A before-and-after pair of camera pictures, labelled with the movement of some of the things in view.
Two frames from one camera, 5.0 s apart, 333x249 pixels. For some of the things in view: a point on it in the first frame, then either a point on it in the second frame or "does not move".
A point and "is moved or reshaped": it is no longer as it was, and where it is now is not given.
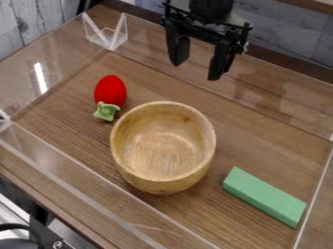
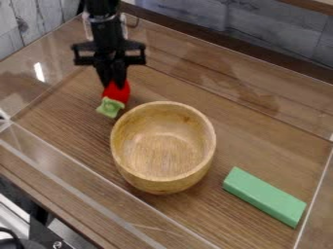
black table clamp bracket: (41, 232) does not move
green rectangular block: (263, 196) does not move
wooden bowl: (163, 144) does not move
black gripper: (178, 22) → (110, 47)
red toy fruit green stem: (110, 93) is moved or reshaped
